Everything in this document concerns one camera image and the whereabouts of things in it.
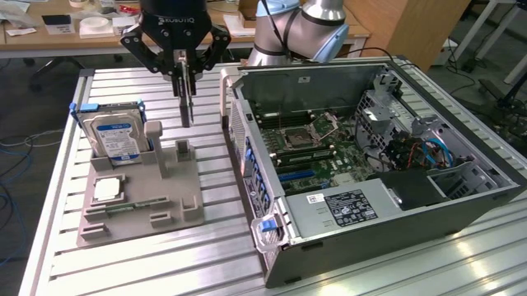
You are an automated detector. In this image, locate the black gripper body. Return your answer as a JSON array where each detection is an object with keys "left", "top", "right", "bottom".
[{"left": 138, "top": 0, "right": 214, "bottom": 75}]

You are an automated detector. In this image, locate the plain white box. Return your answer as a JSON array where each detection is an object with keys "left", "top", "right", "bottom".
[{"left": 111, "top": 16, "right": 141, "bottom": 36}]

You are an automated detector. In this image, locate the white paper stack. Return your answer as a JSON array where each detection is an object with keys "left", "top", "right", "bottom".
[{"left": 223, "top": 14, "right": 258, "bottom": 38}]

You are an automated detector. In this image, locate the brown cardboard box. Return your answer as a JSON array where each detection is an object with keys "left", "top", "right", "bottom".
[{"left": 238, "top": 0, "right": 259, "bottom": 22}]

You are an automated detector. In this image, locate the white box with black lid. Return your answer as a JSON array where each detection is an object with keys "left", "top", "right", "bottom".
[{"left": 41, "top": 14, "right": 78, "bottom": 35}]

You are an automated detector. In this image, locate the black chair base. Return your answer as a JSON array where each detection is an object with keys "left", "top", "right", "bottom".
[{"left": 25, "top": 55, "right": 125, "bottom": 92}]

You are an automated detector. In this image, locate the wooden desk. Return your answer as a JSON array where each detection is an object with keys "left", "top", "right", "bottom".
[{"left": 0, "top": 0, "right": 371, "bottom": 59}]

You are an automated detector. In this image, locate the hard disk with blue caddy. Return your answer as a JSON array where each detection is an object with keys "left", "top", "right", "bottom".
[{"left": 69, "top": 99, "right": 150, "bottom": 164}]

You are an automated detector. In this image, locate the clear plastic bag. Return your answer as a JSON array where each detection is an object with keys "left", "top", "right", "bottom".
[{"left": 0, "top": 0, "right": 38, "bottom": 27}]

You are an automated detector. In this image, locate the CPU socket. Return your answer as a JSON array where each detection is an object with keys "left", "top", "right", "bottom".
[{"left": 279, "top": 110, "right": 343, "bottom": 152}]

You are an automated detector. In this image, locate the perforated metal disk bay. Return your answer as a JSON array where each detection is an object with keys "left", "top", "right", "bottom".
[{"left": 354, "top": 89, "right": 403, "bottom": 149}]

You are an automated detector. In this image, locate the silver CPU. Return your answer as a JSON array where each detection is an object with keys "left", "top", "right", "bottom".
[{"left": 94, "top": 179, "right": 123, "bottom": 200}]

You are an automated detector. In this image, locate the blue expansion slot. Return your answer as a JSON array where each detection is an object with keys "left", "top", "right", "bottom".
[{"left": 279, "top": 169, "right": 317, "bottom": 183}]

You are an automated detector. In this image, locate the grey parts rack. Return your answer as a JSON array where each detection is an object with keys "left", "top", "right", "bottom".
[{"left": 77, "top": 120, "right": 207, "bottom": 247}]

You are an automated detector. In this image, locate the green motherboard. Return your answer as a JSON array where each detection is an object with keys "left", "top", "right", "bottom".
[{"left": 251, "top": 106, "right": 385, "bottom": 197}]

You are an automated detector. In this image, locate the green RAM stick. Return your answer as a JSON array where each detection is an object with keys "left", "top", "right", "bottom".
[{"left": 105, "top": 199, "right": 162, "bottom": 213}]

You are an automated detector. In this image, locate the grey power supply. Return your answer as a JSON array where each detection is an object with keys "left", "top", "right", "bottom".
[{"left": 283, "top": 178, "right": 403, "bottom": 240}]

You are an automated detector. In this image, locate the black drive box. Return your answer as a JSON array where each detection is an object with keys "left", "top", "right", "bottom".
[{"left": 366, "top": 169, "right": 453, "bottom": 212}]

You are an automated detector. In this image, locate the black equipment stand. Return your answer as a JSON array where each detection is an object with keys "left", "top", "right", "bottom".
[{"left": 477, "top": 78, "right": 527, "bottom": 139}]

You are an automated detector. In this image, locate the silver drive cage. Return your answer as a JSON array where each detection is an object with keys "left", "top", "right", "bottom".
[{"left": 426, "top": 158, "right": 502, "bottom": 201}]

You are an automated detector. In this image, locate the open black PC case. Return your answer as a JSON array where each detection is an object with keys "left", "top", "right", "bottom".
[{"left": 221, "top": 60, "right": 527, "bottom": 289}]

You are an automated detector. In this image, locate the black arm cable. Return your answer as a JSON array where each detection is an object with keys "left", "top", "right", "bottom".
[{"left": 259, "top": 0, "right": 298, "bottom": 59}]

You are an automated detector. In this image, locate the white floor cable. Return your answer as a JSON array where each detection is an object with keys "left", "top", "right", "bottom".
[{"left": 0, "top": 128, "right": 66, "bottom": 147}]

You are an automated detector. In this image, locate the black cable behind case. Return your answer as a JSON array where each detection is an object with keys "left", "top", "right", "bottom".
[{"left": 329, "top": 46, "right": 417, "bottom": 68}]

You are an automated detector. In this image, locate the blue floor cable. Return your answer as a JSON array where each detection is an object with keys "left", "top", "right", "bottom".
[{"left": 0, "top": 147, "right": 34, "bottom": 266}]

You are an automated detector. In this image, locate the red wire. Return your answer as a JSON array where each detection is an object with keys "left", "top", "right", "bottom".
[{"left": 406, "top": 140, "right": 425, "bottom": 169}]

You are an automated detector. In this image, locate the blue wire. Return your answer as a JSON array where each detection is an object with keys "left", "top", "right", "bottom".
[{"left": 423, "top": 138, "right": 456, "bottom": 170}]

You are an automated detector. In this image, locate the white desk frame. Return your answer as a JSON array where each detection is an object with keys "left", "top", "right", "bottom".
[{"left": 451, "top": 0, "right": 527, "bottom": 84}]

